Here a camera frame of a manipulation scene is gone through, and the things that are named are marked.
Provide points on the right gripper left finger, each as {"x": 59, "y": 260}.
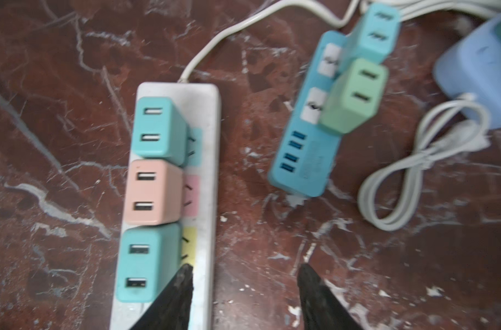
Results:
{"x": 172, "y": 308}

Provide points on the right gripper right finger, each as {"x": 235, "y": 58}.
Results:
{"x": 319, "y": 306}

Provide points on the teal adapter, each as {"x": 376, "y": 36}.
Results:
{"x": 373, "y": 38}
{"x": 159, "y": 130}
{"x": 149, "y": 257}

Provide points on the pink adapter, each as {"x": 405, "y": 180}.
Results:
{"x": 154, "y": 193}

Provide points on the teal power strip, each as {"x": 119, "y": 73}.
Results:
{"x": 305, "y": 158}

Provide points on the white long power strip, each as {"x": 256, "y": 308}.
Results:
{"x": 200, "y": 105}

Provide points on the light blue square power socket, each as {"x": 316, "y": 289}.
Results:
{"x": 473, "y": 65}

